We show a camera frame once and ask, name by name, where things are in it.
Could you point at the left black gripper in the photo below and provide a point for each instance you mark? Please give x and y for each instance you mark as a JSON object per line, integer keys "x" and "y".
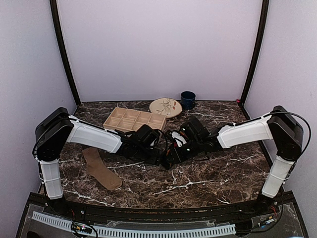
{"x": 155, "y": 158}

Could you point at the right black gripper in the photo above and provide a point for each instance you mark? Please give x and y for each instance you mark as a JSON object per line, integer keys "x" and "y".
{"x": 178, "y": 157}

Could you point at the argyle black red orange sock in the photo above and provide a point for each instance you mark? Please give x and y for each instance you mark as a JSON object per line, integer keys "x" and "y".
{"x": 174, "y": 154}

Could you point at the wooden compartment tray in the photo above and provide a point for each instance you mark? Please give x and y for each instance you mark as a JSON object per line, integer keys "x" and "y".
{"x": 131, "y": 120}

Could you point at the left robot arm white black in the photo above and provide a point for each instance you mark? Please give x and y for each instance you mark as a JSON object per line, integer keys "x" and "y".
{"x": 60, "y": 128}

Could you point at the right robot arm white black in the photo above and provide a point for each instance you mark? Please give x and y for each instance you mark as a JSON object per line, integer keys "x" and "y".
{"x": 279, "y": 128}

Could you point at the cream floral ceramic plate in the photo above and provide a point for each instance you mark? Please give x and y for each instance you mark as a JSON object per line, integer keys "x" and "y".
{"x": 166, "y": 106}

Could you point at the dark blue mug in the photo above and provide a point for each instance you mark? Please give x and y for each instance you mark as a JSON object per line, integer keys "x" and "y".
{"x": 188, "y": 100}

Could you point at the plain brown sock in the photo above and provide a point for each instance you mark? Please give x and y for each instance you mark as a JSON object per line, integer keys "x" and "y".
{"x": 97, "y": 169}

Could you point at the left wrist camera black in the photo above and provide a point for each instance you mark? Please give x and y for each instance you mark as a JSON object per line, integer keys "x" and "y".
{"x": 147, "y": 136}

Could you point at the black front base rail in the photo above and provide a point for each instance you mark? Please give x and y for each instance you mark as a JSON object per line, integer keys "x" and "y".
{"x": 101, "y": 214}

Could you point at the white slotted cable duct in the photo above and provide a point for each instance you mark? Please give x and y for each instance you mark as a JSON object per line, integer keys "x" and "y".
{"x": 95, "y": 231}

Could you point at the right black frame post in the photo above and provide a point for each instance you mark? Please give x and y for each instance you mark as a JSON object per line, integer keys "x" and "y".
{"x": 256, "y": 52}

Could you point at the black frame post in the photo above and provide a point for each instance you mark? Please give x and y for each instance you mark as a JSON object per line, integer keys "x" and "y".
{"x": 63, "y": 52}
{"x": 256, "y": 52}

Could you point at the left black frame post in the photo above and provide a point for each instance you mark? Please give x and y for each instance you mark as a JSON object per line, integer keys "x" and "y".
{"x": 63, "y": 52}

